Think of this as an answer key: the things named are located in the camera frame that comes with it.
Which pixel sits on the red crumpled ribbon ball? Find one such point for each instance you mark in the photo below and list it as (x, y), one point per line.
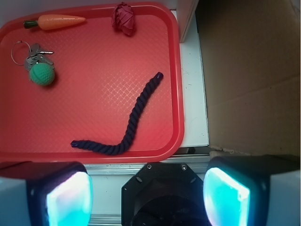
(123, 19)

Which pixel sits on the red plastic tray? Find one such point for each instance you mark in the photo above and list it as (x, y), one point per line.
(99, 73)

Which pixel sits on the green dimpled ball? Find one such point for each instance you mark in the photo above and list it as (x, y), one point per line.
(42, 74)

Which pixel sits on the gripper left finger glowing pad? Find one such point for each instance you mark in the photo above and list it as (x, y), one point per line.
(45, 194)

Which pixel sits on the brown cardboard box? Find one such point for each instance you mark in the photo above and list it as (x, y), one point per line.
(251, 61)

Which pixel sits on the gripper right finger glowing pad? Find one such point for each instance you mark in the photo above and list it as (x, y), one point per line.
(262, 190)

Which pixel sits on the silver keys on ring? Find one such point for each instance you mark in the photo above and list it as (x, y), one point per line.
(36, 55)

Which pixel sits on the orange toy carrot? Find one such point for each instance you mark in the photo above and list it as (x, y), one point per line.
(53, 21)

